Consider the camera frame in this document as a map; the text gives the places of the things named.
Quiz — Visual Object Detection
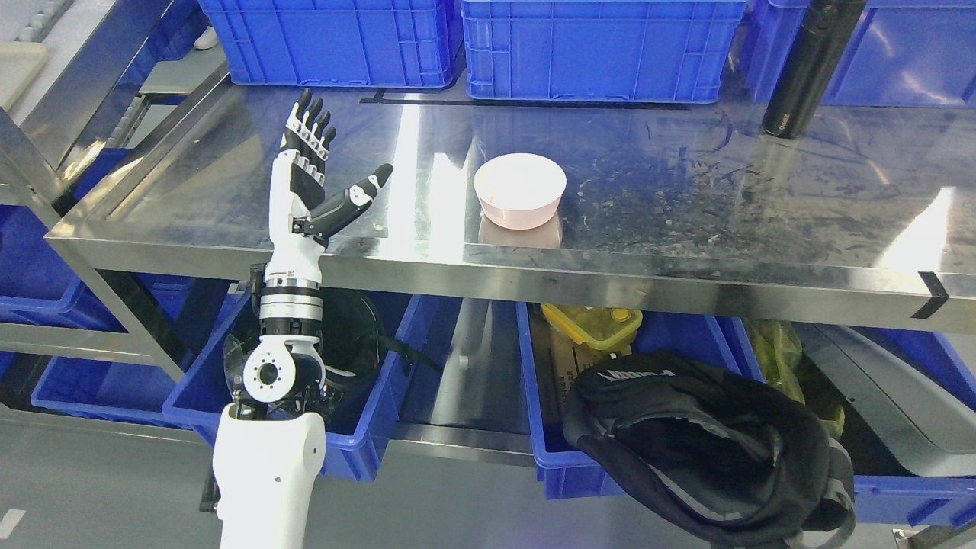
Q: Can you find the blue crate top left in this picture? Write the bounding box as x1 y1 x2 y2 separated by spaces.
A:
200 1 461 89

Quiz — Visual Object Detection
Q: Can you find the yellow lunch box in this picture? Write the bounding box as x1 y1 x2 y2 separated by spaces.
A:
541 303 644 352

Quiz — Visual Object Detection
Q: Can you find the blue bin lower middle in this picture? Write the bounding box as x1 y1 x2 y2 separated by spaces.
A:
515 302 763 499

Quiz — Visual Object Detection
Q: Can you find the black backpack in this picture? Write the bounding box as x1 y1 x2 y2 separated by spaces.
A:
563 348 857 548

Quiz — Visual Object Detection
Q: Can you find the blue crate top right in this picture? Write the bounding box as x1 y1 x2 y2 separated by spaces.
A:
737 1 975 108

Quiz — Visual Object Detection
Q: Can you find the steel table frame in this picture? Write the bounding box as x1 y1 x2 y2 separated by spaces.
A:
2 66 974 379

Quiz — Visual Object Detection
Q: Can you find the grey flat device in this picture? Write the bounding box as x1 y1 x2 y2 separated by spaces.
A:
795 323 975 477

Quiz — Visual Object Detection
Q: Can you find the blue crate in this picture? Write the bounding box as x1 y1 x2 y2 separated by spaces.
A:
461 1 746 104
737 1 975 108
200 1 461 89

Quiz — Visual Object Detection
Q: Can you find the yellow green plastic bag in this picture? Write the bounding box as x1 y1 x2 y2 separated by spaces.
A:
743 319 845 440

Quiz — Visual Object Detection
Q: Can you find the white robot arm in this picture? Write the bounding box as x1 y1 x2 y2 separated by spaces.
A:
212 278 326 548

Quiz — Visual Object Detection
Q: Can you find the blue crate top middle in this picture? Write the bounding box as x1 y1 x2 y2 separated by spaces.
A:
461 1 746 104

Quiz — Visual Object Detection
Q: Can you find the blue bin lower right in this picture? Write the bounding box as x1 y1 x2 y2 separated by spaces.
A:
829 326 974 528

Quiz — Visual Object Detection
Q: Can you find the blue bin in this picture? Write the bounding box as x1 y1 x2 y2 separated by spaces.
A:
0 149 134 332
162 292 440 482
30 274 233 430
829 326 974 528
515 302 763 499

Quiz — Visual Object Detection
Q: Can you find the blue bin bottom left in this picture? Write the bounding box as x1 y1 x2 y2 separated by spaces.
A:
30 274 233 430

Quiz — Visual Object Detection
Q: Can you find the blue bin far left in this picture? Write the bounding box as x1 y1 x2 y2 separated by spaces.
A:
0 149 134 332

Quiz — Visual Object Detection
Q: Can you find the black thermos bottle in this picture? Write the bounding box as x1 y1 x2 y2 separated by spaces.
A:
761 1 867 139

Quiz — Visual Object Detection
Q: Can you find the blue bin lower left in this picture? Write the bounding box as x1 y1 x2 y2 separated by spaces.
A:
162 292 440 482

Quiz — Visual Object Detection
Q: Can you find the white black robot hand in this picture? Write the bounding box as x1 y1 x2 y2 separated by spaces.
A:
264 89 393 288

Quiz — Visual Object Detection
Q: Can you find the pink ikea bowl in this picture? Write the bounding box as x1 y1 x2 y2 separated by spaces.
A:
473 153 568 230

